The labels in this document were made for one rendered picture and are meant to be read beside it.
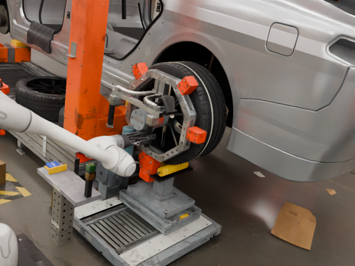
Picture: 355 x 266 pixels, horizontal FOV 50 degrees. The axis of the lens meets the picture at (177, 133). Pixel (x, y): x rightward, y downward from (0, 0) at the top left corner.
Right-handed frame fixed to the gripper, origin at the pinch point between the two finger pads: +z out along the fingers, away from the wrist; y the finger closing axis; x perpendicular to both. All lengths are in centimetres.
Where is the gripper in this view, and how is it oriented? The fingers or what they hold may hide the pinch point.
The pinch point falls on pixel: (148, 135)
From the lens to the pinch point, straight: 215.9
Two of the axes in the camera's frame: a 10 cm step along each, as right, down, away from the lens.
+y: 7.1, 3.8, -5.9
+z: 6.8, -1.6, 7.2
